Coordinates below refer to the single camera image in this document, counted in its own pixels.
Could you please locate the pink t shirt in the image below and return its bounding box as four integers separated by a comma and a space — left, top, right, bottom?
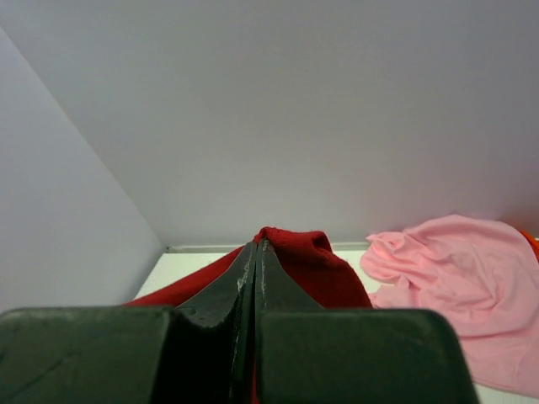
360, 215, 538, 397

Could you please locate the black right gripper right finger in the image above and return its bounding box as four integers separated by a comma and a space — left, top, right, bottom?
253, 241, 478, 403

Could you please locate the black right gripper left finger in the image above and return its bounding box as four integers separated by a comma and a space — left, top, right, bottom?
1, 243, 257, 403

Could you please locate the orange cloth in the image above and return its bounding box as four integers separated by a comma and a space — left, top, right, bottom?
519, 230, 539, 260

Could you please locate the dark red t shirt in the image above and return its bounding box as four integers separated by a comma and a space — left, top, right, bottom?
121, 226, 374, 404

